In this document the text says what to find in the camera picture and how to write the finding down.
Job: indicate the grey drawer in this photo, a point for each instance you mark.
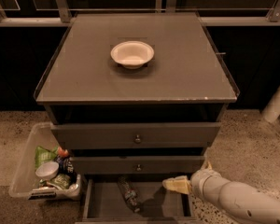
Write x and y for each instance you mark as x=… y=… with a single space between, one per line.
x=105 y=204
x=137 y=165
x=135 y=135

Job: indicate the orange capped item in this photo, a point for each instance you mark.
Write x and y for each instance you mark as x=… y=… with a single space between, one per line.
x=62 y=152

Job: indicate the green snack bag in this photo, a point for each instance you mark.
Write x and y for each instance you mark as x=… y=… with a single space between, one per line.
x=43 y=155

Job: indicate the metal railing frame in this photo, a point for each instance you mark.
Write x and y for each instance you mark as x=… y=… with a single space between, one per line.
x=208 y=12

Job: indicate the clear plastic water bottle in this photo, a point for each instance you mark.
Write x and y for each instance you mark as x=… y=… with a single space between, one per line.
x=129 y=194

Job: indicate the white bowl on counter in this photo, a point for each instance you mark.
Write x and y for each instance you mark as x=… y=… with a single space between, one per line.
x=132 y=54

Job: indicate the green packet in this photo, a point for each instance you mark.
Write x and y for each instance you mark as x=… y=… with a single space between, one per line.
x=60 y=182

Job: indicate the small white bowl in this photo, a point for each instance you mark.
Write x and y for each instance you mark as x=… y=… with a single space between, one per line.
x=47 y=170

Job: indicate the grey top drawer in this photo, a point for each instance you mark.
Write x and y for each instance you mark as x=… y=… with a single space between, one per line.
x=135 y=135

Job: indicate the grey middle drawer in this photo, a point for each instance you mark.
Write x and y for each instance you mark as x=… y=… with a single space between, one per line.
x=137 y=165

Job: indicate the grey bottom drawer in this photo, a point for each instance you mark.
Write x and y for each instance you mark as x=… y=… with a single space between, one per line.
x=105 y=204

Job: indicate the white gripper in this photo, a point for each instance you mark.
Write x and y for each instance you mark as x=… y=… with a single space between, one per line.
x=198 y=179

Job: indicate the grey drawer cabinet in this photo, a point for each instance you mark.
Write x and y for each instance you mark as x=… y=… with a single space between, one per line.
x=186 y=81

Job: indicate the clear plastic bin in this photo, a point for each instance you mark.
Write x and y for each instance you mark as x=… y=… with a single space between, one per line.
x=25 y=183

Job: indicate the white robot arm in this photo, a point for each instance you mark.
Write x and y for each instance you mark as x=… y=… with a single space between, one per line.
x=239 y=201

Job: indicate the dark blue snack bag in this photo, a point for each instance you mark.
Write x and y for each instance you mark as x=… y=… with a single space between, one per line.
x=66 y=167

